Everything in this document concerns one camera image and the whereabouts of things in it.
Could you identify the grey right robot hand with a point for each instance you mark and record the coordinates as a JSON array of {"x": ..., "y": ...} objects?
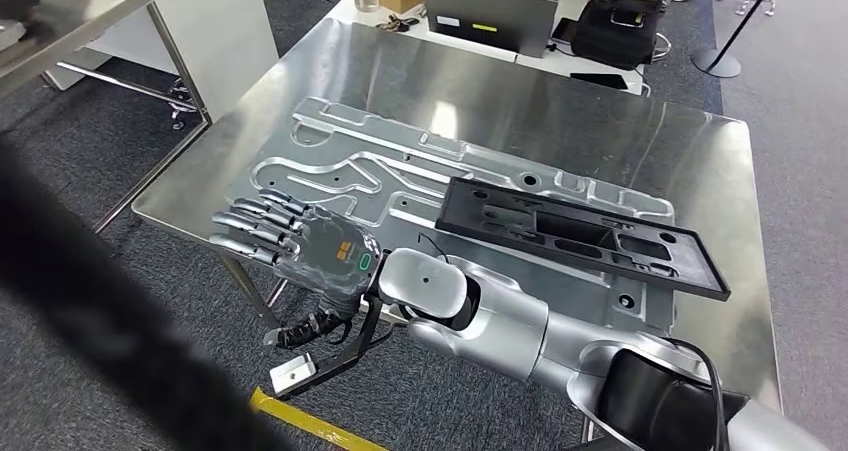
[{"x": 331, "y": 256}]

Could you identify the black plastic frame part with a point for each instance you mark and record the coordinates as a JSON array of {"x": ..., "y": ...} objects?
[{"x": 689, "y": 269}]

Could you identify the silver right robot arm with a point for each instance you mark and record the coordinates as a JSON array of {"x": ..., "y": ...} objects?
[{"x": 517, "y": 329}]

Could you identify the stainless steel workbench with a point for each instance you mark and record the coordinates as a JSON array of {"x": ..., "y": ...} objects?
[{"x": 530, "y": 110}]

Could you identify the aluminium fixture plate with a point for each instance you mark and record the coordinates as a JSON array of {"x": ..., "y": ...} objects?
[{"x": 371, "y": 163}]

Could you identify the bunch of keys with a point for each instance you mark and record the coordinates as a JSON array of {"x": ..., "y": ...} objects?
[{"x": 397, "y": 22}]

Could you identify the white desk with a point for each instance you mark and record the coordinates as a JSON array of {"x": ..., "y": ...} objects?
[{"x": 543, "y": 64}]

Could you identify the grey laptop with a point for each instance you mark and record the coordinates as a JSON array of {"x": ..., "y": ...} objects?
[{"x": 490, "y": 14}]

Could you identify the black smartphone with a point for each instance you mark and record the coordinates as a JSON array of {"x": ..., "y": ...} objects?
[
  {"x": 563, "y": 32},
  {"x": 599, "y": 81}
]

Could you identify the stainless steel table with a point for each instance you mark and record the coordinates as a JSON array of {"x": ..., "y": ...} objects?
[{"x": 79, "y": 17}]

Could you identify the black bag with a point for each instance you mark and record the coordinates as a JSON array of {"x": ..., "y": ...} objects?
[{"x": 613, "y": 37}]

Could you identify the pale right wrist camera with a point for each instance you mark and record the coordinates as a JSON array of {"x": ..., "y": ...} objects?
[{"x": 291, "y": 374}]

